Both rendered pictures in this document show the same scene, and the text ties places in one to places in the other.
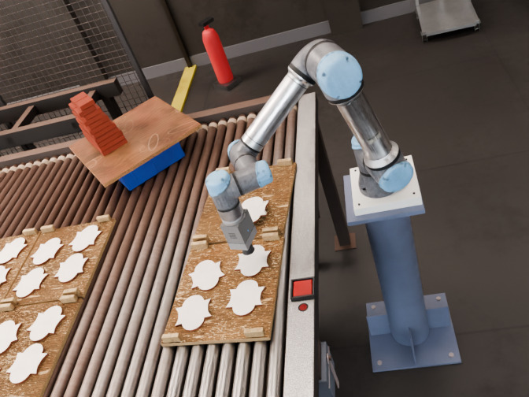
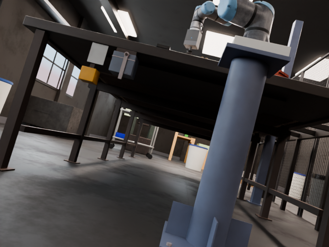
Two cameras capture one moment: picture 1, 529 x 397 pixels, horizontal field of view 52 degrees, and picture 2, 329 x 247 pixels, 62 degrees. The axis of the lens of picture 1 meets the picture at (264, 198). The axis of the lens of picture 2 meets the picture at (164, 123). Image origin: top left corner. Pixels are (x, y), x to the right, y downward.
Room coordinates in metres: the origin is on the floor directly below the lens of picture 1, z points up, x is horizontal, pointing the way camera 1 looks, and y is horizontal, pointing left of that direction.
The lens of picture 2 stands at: (0.95, -1.55, 0.37)
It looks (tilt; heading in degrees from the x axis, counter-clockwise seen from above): 5 degrees up; 78
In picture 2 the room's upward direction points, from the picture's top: 15 degrees clockwise
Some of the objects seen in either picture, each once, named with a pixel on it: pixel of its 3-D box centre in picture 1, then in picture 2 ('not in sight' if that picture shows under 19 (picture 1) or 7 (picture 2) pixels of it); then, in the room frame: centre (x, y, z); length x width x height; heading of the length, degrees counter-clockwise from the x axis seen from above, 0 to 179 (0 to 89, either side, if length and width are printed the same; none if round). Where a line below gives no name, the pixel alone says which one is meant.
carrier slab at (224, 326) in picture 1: (226, 288); not in sight; (1.27, 0.22, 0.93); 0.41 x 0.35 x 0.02; 159
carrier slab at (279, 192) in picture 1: (246, 202); not in sight; (1.66, 0.07, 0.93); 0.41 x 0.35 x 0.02; 158
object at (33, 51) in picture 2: not in sight; (21, 98); (0.44, 0.22, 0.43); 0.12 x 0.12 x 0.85; 72
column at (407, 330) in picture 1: (397, 269); (227, 150); (1.51, -0.41, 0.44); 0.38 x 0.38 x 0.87; 73
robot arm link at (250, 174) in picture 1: (251, 174); (208, 11); (1.36, 0.01, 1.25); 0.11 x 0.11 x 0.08; 4
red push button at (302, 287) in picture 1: (303, 288); not in sight; (1.16, -0.01, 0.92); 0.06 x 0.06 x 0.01; 72
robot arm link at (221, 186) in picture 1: (223, 190); (199, 15); (1.34, 0.11, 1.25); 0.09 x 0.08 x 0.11; 94
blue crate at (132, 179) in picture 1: (140, 153); not in sight; (2.25, 0.46, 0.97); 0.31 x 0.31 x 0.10; 22
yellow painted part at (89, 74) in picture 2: not in sight; (93, 62); (0.79, 0.09, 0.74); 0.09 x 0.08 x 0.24; 162
